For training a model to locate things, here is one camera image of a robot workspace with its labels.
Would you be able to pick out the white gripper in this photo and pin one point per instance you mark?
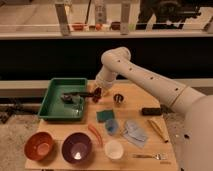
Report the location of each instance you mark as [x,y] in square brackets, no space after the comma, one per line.
[100,82]

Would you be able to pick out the dark red grape bunch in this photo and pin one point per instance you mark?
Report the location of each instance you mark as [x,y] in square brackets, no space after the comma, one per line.
[97,95]

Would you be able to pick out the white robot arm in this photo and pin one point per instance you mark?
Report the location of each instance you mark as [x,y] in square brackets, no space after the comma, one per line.
[197,146]

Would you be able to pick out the purple bowl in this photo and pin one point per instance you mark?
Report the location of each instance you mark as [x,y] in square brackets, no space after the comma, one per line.
[76,148]

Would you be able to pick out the red bowl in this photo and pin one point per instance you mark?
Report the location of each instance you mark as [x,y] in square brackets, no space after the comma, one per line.
[38,146]

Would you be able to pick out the orange fruit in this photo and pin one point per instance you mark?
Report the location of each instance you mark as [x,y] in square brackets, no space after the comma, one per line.
[104,92]

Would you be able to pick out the small metal cup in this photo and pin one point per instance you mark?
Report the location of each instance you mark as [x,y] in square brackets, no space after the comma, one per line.
[118,99]

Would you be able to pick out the green sponge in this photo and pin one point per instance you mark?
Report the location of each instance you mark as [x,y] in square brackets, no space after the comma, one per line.
[104,115]

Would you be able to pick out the blue plastic cup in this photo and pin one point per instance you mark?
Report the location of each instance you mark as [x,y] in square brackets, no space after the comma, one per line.
[111,126]

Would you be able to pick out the orange carrot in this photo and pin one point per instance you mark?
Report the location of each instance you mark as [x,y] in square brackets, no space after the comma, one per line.
[96,133]

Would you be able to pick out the black rectangular block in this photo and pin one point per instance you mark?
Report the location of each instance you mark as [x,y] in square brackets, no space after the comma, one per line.
[151,111]

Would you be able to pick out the wooden table board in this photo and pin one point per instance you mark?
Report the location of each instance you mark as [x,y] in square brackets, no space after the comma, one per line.
[134,99]

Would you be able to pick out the green plastic tray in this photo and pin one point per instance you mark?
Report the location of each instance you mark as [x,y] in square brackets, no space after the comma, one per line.
[54,109]

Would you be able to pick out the light blue cloth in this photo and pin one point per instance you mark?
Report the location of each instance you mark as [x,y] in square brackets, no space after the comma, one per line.
[134,133]

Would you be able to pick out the wooden stick utensil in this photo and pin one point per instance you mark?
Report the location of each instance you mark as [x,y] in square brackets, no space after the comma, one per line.
[158,129]

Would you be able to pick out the black handled utensil in tray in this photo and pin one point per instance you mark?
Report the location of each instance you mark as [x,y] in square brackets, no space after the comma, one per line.
[74,97]

